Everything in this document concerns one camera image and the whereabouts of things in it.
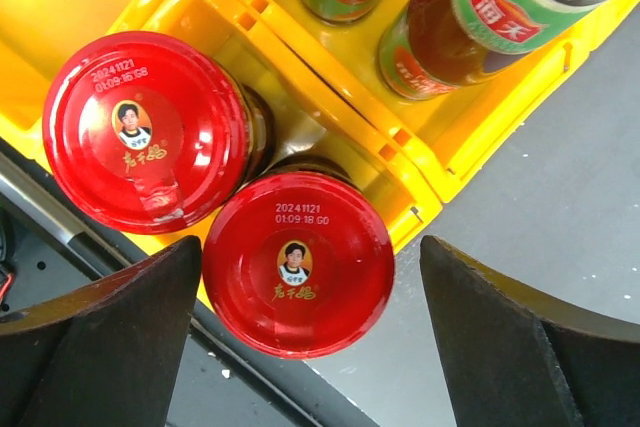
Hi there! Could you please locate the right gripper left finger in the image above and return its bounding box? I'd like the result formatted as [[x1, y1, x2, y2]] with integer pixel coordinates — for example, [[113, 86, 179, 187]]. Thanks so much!
[[1, 236, 202, 426]]

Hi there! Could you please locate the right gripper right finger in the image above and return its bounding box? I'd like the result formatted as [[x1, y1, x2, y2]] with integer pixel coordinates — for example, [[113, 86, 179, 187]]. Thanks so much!
[[420, 235, 639, 426]]

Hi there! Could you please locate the red lid sauce jar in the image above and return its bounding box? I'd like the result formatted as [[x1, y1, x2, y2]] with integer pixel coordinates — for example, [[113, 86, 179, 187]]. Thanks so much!
[[202, 154, 395, 360], [42, 31, 275, 235]]

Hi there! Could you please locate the red lid sauce jar front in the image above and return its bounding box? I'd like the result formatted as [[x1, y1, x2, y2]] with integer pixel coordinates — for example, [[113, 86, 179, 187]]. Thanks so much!
[[42, 31, 275, 235]]

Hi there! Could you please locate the yellow plastic bin organizer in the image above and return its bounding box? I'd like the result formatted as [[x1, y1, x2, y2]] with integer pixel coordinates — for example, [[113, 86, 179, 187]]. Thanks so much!
[[0, 0, 640, 318]]

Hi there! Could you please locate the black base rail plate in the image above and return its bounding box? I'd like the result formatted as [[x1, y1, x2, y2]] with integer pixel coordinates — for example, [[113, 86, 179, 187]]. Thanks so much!
[[1, 143, 370, 426]]

